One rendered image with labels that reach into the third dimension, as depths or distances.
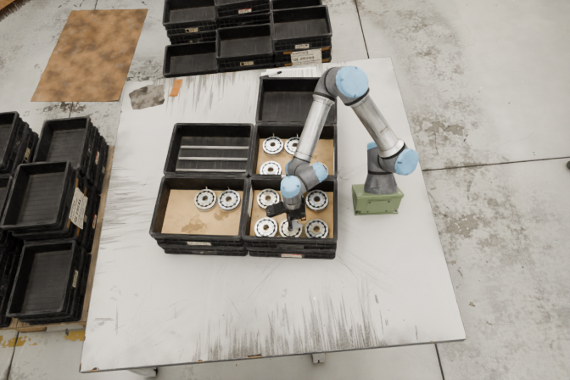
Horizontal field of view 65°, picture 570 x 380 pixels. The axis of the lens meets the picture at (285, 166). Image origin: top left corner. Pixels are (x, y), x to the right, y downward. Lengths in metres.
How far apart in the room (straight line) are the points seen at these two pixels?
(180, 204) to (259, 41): 1.63
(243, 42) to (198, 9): 0.55
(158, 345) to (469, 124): 2.52
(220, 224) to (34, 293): 1.28
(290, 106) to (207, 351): 1.24
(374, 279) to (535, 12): 3.07
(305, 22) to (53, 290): 2.33
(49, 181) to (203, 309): 1.32
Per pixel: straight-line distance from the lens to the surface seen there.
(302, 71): 2.68
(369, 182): 2.04
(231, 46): 3.37
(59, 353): 3.05
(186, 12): 3.75
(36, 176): 2.99
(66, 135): 3.24
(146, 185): 2.39
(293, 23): 3.32
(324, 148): 2.19
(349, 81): 1.70
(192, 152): 2.26
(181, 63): 3.50
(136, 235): 2.28
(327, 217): 2.00
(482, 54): 3.97
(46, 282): 2.91
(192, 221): 2.07
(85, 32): 4.52
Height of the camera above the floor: 2.65
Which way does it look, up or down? 58 degrees down
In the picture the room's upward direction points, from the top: 7 degrees counter-clockwise
